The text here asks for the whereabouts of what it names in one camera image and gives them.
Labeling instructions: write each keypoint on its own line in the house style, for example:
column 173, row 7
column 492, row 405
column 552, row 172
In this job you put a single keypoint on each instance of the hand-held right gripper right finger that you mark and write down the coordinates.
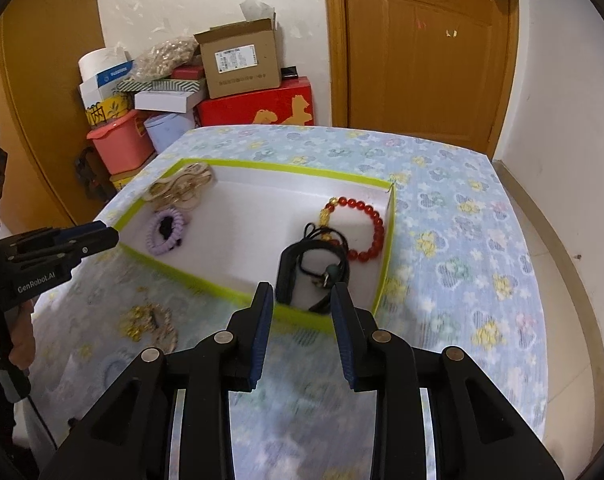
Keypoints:
column 343, row 330

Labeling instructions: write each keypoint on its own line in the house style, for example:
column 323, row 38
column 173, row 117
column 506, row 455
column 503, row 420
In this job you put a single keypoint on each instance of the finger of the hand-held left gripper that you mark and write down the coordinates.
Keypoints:
column 89, row 230
column 76, row 249

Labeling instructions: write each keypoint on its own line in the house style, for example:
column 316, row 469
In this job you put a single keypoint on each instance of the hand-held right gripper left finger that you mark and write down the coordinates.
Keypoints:
column 261, row 330

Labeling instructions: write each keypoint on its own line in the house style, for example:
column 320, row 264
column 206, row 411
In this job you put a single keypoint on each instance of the black wristband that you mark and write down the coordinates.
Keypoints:
column 284, row 280

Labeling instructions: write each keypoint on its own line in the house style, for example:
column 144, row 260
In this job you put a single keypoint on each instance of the green cardboard tray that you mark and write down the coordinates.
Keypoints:
column 262, row 220

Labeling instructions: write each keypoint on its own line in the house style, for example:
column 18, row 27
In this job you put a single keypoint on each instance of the beige lace headband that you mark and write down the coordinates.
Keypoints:
column 191, row 172

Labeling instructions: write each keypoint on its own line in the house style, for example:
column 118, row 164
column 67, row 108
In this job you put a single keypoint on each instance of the person's left hand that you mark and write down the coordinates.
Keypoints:
column 24, row 335

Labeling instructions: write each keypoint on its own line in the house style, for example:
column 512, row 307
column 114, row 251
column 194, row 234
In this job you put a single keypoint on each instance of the dark brown object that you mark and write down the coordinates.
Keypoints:
column 89, row 175

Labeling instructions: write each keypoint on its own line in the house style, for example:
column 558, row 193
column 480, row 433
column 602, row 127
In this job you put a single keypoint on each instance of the yellow tin with black characters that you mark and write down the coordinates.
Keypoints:
column 124, row 180
column 106, row 110

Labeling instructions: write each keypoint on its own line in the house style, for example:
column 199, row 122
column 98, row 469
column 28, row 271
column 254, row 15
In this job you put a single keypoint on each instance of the pink plastic bin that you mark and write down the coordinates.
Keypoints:
column 121, row 145

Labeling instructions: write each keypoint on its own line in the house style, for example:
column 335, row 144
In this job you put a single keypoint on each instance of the light blue round bin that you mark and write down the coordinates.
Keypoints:
column 169, row 132

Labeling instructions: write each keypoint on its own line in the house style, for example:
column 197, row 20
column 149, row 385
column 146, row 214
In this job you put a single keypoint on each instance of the white flat box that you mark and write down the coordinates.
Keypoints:
column 164, row 101

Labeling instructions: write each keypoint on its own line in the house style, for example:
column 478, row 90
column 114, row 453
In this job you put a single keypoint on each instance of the white and blue carton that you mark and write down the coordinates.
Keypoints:
column 106, row 80

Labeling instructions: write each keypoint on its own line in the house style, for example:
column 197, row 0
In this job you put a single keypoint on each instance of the wooden cabinet panel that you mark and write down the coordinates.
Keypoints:
column 46, row 85

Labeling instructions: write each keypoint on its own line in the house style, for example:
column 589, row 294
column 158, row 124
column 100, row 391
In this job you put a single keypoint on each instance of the green striped flat box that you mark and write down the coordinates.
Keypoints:
column 156, row 85

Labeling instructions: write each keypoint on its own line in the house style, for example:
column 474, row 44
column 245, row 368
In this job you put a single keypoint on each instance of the large white paper roll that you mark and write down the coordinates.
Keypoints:
column 96, row 62

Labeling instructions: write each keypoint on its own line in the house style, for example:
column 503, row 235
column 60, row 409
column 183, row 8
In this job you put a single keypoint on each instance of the small red box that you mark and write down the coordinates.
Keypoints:
column 186, row 73

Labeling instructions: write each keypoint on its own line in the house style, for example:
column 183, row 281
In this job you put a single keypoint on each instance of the bag of beige beads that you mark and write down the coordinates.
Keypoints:
column 169, row 55

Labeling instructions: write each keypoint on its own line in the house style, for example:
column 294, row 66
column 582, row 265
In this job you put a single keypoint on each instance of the large red gift box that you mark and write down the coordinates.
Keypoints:
column 242, row 107

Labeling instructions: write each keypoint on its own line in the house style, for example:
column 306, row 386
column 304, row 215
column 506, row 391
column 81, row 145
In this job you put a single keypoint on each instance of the open cardboard box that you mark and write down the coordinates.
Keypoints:
column 242, row 70

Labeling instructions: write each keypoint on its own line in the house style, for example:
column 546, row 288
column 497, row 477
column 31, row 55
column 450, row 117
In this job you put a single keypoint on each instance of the brown wooden door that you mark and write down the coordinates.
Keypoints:
column 427, row 60

